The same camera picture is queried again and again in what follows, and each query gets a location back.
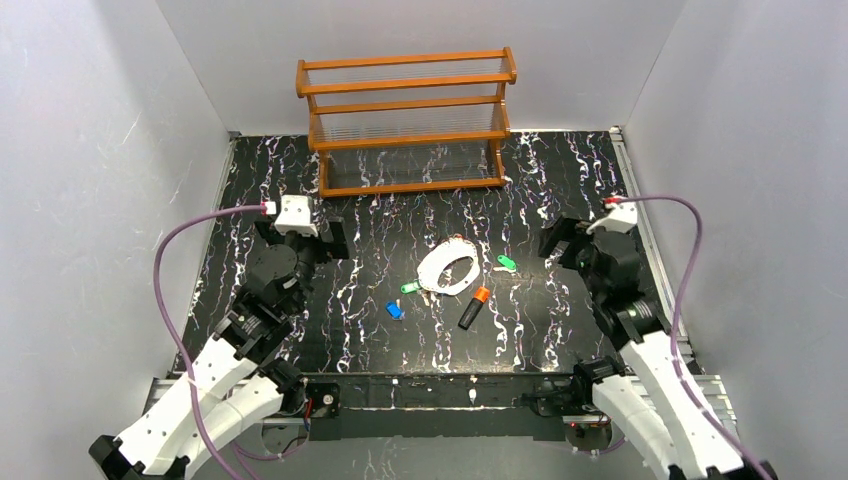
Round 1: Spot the green key tag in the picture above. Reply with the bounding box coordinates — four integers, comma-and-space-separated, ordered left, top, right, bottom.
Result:
400, 281, 421, 294
497, 255, 517, 271

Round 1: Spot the blue key tag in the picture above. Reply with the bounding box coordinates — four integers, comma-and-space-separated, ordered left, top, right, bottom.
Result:
385, 302, 405, 320

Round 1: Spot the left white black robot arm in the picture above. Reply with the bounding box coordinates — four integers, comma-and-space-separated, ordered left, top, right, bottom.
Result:
89, 213, 350, 479

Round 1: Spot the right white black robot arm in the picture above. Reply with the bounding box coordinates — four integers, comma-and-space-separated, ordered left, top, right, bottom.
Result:
539, 216, 773, 479

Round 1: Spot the orange capped black marker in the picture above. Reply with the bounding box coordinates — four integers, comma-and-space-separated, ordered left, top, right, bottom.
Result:
457, 286, 490, 330

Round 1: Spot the orange wooden shelf rack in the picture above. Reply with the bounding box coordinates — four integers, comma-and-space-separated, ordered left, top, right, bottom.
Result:
295, 47, 517, 198

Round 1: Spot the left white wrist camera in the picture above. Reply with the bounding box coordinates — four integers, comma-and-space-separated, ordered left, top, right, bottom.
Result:
262, 194, 319, 238

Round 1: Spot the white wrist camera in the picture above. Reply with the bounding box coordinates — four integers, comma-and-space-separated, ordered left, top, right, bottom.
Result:
262, 194, 319, 238
586, 196, 639, 235

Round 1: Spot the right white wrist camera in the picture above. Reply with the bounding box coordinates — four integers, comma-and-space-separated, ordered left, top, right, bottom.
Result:
586, 196, 639, 235

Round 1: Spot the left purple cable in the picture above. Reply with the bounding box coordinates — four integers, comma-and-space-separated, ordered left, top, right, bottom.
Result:
153, 203, 306, 480

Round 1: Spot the purple cable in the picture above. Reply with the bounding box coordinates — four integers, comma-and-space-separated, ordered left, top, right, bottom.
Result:
619, 195, 776, 480
153, 203, 306, 480

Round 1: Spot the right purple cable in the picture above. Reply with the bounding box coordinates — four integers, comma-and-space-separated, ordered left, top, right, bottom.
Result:
619, 195, 776, 480

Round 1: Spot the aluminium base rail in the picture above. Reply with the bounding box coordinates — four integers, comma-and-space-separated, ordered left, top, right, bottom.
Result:
125, 374, 740, 480

